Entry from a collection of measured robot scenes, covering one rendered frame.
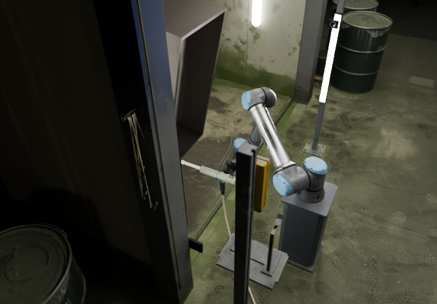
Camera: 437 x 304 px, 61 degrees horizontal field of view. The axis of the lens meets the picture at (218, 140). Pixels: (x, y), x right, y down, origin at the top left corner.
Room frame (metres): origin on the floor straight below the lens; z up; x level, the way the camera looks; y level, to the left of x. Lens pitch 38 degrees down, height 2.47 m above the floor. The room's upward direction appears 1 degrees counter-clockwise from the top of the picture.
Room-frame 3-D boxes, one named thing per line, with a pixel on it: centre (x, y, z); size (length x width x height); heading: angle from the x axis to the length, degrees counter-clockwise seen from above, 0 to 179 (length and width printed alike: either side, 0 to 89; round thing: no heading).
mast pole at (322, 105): (2.95, -1.00, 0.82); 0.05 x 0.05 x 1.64; 61
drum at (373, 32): (4.28, -1.78, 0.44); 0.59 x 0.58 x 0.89; 166
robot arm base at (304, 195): (1.73, -0.61, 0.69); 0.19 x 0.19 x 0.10
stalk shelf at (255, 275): (1.13, -0.16, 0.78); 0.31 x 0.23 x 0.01; 61
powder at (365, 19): (4.28, -1.78, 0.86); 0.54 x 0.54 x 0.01
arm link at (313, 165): (1.73, -0.60, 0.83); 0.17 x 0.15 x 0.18; 115
